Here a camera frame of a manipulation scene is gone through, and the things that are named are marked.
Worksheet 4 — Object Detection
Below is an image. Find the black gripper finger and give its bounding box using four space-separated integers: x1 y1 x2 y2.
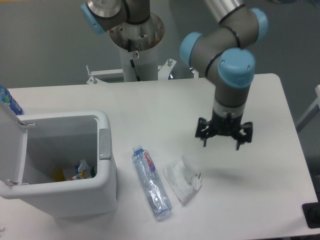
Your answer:
232 121 253 150
195 117 218 147

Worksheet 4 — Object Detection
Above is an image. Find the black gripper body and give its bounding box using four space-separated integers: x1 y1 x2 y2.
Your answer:
211 110 243 137

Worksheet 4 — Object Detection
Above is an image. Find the white plastic bag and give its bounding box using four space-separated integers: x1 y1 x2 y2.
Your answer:
162 155 203 205

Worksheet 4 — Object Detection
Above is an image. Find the clear plastic water bottle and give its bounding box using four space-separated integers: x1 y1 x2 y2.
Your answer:
131 145 173 221

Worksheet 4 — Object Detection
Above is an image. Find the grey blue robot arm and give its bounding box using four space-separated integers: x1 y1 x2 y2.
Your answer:
81 0 269 146

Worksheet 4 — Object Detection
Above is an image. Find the colourful trash in bin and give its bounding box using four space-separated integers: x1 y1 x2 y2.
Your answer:
51 159 97 182

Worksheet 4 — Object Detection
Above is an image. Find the white plastic trash can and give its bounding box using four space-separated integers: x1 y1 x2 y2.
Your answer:
0 103 118 218

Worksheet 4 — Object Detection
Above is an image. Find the black device at table edge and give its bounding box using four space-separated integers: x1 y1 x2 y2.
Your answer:
302 202 320 229

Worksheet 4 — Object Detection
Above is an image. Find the blue labelled bottle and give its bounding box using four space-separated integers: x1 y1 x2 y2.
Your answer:
0 85 24 116

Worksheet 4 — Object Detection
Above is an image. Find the white frame right edge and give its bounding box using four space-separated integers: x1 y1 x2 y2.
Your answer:
295 85 320 133

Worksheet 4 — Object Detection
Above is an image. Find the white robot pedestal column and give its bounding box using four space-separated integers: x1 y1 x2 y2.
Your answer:
109 12 166 82

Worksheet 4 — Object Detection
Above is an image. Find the black cable on pedestal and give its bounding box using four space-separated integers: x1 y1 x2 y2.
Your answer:
127 38 142 82

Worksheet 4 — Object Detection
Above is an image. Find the white metal base frame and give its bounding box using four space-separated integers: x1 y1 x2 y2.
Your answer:
85 58 200 85

